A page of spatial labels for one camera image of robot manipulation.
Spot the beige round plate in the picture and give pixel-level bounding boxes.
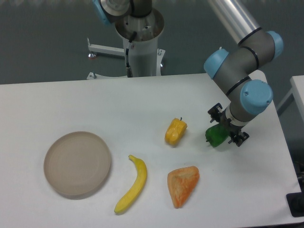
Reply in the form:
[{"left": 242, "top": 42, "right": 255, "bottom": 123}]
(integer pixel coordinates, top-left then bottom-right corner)
[{"left": 43, "top": 131, "right": 111, "bottom": 200}]

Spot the yellow toy banana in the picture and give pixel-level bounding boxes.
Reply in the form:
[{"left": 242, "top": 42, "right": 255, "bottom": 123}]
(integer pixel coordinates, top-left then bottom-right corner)
[{"left": 114, "top": 155, "right": 148, "bottom": 214}]

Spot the orange toy toast slice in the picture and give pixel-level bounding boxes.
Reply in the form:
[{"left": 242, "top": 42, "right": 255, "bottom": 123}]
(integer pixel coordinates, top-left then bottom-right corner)
[{"left": 167, "top": 166, "right": 200, "bottom": 209}]

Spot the white side table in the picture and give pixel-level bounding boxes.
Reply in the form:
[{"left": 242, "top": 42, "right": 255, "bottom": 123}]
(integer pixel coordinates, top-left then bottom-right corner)
[{"left": 276, "top": 75, "right": 304, "bottom": 118}]

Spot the black cable on pedestal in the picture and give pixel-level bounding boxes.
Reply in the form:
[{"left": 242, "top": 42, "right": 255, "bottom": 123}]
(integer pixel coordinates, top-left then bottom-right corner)
[{"left": 125, "top": 31, "right": 137, "bottom": 78}]

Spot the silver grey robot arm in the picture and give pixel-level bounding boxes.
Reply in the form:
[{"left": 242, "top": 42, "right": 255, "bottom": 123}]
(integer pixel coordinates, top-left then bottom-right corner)
[{"left": 93, "top": 0, "right": 284, "bottom": 147}]

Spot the green toy pepper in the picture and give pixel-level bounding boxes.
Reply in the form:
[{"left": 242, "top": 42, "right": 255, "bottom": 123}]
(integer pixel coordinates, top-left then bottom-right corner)
[{"left": 205, "top": 124, "right": 229, "bottom": 147}]

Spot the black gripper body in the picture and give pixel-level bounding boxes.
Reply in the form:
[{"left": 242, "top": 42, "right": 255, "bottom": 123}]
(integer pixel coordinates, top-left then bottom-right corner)
[{"left": 220, "top": 108, "right": 247, "bottom": 138}]

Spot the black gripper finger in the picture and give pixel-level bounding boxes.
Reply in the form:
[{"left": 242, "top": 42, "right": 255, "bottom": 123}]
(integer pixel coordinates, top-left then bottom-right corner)
[
  {"left": 208, "top": 103, "right": 223, "bottom": 123},
  {"left": 228, "top": 131, "right": 249, "bottom": 146}
]

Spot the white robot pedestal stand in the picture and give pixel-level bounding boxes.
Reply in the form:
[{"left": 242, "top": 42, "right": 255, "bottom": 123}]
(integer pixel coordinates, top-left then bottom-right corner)
[{"left": 87, "top": 9, "right": 165, "bottom": 77}]

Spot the black device at table edge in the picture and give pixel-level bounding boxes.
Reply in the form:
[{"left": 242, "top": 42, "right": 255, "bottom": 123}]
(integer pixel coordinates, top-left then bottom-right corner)
[{"left": 286, "top": 192, "right": 304, "bottom": 218}]

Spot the yellow toy pepper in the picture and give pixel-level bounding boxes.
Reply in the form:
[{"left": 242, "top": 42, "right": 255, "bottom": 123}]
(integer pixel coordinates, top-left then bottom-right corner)
[{"left": 164, "top": 117, "right": 188, "bottom": 146}]

